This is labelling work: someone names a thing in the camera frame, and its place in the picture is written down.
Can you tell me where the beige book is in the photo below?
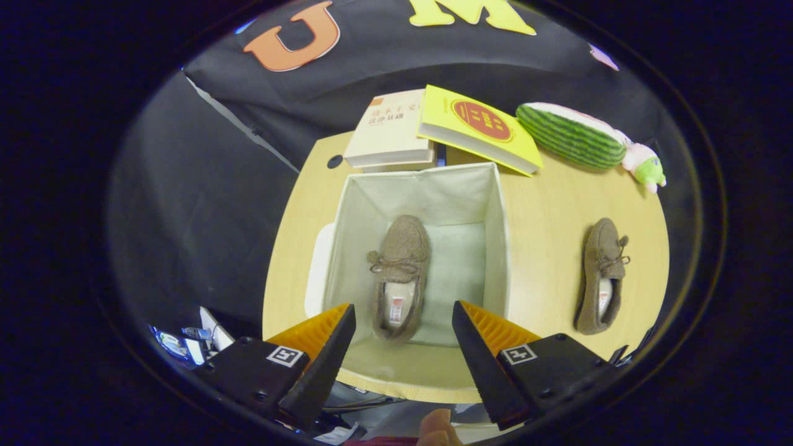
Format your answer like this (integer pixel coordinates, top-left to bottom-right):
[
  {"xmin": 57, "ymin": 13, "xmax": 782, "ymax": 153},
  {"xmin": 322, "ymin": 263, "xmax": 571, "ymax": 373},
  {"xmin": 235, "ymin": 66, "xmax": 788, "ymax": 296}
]
[{"xmin": 343, "ymin": 89, "xmax": 438, "ymax": 173}]

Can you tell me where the brown fuzzy shoe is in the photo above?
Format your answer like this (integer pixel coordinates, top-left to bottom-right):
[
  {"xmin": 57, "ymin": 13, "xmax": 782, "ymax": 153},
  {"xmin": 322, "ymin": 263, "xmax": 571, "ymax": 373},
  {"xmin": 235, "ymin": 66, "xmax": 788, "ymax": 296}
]
[
  {"xmin": 573, "ymin": 217, "xmax": 631, "ymax": 336},
  {"xmin": 367, "ymin": 214, "xmax": 431, "ymax": 343}
]

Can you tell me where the yellow book with red circle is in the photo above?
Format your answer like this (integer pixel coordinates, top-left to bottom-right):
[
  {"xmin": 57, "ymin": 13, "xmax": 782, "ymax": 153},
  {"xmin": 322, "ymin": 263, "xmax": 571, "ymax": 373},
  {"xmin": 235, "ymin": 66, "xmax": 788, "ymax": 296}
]
[{"xmin": 417, "ymin": 84, "xmax": 544, "ymax": 177}]

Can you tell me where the pink and green plush toy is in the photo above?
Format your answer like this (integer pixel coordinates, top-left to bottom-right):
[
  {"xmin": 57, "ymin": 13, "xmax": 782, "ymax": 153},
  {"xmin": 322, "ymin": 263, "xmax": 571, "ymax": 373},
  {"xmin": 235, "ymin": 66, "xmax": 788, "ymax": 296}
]
[{"xmin": 621, "ymin": 141, "xmax": 668, "ymax": 195}]

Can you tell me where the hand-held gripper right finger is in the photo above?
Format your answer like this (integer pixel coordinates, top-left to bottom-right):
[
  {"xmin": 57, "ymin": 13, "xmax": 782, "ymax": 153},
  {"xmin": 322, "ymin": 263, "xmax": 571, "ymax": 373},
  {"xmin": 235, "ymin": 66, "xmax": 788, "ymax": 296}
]
[{"xmin": 451, "ymin": 300, "xmax": 626, "ymax": 431}]

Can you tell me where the blue printed box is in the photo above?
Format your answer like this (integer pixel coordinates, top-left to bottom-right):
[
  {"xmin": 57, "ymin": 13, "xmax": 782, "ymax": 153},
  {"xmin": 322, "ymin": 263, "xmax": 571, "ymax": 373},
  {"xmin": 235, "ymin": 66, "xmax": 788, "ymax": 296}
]
[{"xmin": 149, "ymin": 323, "xmax": 208, "ymax": 366}]

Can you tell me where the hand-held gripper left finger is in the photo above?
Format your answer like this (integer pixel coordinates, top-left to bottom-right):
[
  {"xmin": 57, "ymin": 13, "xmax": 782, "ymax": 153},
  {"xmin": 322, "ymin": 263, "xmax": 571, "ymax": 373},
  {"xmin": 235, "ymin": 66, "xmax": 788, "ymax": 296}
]
[{"xmin": 198, "ymin": 302, "xmax": 357, "ymax": 431}]

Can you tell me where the watermelon slice plush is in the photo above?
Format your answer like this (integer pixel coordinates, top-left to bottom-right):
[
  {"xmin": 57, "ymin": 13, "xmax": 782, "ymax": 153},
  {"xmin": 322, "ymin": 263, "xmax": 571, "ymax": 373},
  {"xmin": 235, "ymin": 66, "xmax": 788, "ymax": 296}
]
[{"xmin": 515, "ymin": 102, "xmax": 628, "ymax": 170}]

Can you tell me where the cream fabric storage box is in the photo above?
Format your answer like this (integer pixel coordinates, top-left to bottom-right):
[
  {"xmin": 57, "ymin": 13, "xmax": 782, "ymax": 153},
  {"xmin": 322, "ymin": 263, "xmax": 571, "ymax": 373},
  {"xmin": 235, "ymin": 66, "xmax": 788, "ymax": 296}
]
[{"xmin": 321, "ymin": 162, "xmax": 512, "ymax": 382}]

